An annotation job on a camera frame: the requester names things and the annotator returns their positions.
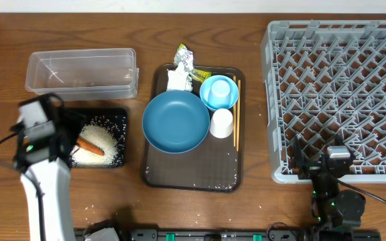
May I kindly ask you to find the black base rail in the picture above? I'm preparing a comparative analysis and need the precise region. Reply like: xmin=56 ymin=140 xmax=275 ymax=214
xmin=74 ymin=228 xmax=381 ymax=241

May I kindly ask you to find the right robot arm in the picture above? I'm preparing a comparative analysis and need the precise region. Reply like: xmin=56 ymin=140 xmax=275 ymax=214
xmin=292 ymin=137 xmax=366 ymax=240

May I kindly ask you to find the crumpled white napkin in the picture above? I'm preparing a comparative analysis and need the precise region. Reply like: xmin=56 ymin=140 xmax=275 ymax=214
xmin=166 ymin=62 xmax=193 ymax=92

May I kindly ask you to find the crumpled silver foil wrapper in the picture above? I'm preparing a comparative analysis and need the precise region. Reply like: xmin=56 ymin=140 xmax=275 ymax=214
xmin=174 ymin=44 xmax=194 ymax=72

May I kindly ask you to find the yellow snack packet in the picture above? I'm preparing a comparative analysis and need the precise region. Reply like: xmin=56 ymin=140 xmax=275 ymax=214
xmin=190 ymin=69 xmax=212 ymax=82

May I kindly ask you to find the wooden chopstick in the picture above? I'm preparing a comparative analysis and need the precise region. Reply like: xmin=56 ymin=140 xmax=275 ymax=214
xmin=236 ymin=79 xmax=241 ymax=152
xmin=233 ymin=75 xmax=237 ymax=147

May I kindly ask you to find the left wooden chopstick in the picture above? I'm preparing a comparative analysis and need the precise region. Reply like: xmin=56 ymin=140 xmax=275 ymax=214
xmin=233 ymin=75 xmax=237 ymax=147

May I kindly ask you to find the orange carrot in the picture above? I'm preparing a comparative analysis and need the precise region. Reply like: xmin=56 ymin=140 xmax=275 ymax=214
xmin=76 ymin=137 xmax=105 ymax=156

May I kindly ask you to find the light blue cup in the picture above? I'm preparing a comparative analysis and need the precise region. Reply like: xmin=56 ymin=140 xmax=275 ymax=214
xmin=208 ymin=80 xmax=231 ymax=109

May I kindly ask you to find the pile of white rice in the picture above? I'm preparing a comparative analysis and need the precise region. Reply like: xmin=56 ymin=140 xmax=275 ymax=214
xmin=69 ymin=115 xmax=127 ymax=168

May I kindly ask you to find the dark blue plate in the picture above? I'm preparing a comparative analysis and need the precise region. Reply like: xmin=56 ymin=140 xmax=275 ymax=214
xmin=142 ymin=90 xmax=210 ymax=154

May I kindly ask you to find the light blue bowl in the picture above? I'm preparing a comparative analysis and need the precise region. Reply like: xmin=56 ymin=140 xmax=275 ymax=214
xmin=200 ymin=75 xmax=239 ymax=111

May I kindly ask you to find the grey dishwasher rack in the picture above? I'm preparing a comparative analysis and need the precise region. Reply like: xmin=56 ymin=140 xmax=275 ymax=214
xmin=261 ymin=20 xmax=386 ymax=184

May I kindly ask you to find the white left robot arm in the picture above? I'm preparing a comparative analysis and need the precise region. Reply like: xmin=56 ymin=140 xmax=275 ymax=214
xmin=13 ymin=111 xmax=78 ymax=241

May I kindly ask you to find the right wooden chopstick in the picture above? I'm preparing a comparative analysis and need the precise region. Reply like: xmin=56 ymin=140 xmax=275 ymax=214
xmin=236 ymin=79 xmax=241 ymax=152

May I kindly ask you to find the white pink cup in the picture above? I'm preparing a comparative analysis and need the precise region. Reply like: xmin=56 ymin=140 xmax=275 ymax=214
xmin=209 ymin=108 xmax=233 ymax=139

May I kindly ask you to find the black rectangular tray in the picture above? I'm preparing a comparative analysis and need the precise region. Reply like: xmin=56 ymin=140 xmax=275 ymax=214
xmin=58 ymin=107 xmax=129 ymax=169

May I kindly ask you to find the clear plastic bin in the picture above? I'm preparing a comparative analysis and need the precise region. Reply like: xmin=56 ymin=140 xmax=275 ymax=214
xmin=25 ymin=48 xmax=139 ymax=101

